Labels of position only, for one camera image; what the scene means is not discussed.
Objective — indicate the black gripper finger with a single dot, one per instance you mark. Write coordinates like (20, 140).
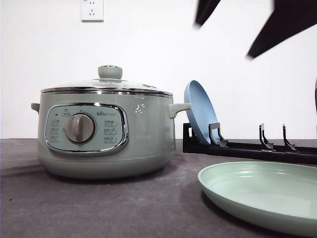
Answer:
(204, 10)
(288, 19)

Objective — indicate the glass pot lid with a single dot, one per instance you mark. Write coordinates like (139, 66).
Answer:
(109, 81)

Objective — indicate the green plate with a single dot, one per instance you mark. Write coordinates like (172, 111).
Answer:
(279, 195)

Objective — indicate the blue plate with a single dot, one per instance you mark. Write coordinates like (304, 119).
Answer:
(202, 112)

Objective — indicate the black plate rack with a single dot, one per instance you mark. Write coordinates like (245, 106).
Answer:
(218, 144)

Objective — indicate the green electric steamer pot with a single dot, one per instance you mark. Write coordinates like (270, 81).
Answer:
(106, 132)

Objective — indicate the white wall socket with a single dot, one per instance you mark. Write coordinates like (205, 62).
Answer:
(92, 11)

